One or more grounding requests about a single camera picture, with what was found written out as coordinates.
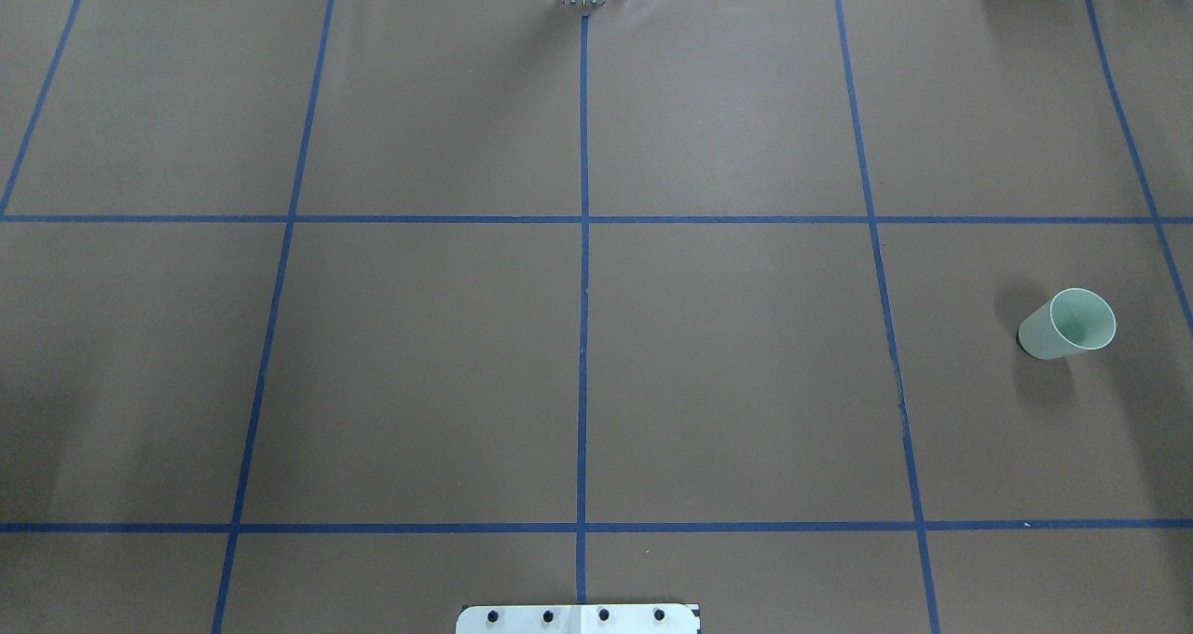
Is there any pale green plastic cup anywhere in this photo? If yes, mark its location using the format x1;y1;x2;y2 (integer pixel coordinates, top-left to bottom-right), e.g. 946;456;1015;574
1016;287;1118;361

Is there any brown paper table cover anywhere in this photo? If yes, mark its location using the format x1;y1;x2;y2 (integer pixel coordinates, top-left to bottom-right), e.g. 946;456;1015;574
1;0;1189;633

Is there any white pillar with base plate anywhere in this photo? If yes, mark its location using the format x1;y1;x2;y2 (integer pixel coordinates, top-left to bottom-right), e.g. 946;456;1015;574
455;603;703;633

